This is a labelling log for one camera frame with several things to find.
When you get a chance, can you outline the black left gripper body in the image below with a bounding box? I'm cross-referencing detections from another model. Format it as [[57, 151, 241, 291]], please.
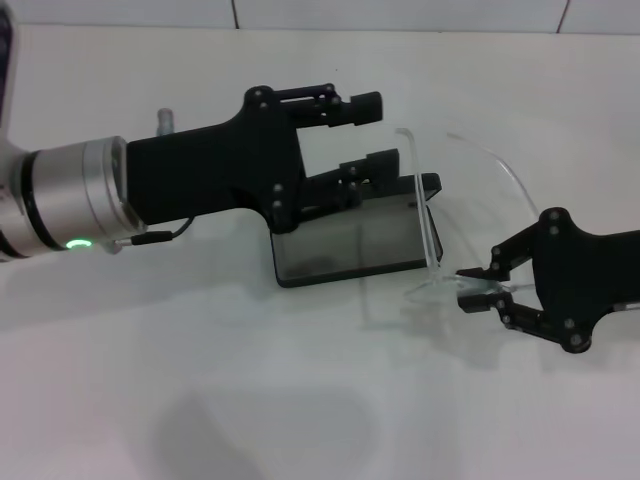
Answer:
[[125, 84, 307, 236]]

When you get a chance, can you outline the black glasses case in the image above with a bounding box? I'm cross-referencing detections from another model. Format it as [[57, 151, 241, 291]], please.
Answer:
[[268, 171, 445, 290]]

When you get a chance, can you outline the silver metal plug connector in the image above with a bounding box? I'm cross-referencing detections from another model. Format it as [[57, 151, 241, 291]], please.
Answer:
[[155, 106, 175, 137]]

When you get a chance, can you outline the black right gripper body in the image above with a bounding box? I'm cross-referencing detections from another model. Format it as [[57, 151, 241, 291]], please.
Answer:
[[528, 206, 640, 355]]

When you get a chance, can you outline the black gripper signal cable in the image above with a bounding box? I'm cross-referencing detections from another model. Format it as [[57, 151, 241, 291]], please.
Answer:
[[112, 216, 195, 253]]

